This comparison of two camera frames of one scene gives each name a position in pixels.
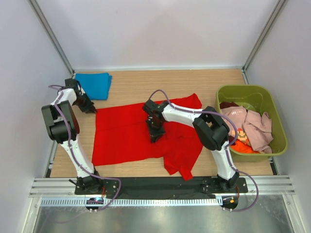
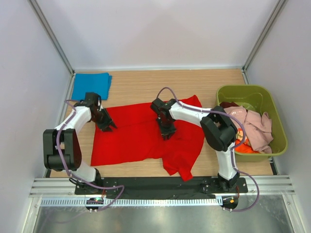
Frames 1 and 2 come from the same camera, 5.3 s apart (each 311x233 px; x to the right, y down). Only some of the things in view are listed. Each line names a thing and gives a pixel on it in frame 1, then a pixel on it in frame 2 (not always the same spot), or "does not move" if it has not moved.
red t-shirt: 122,134 does not move
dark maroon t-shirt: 223,105 does not move
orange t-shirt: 240,146 does not move
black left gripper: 89,108 → 104,126
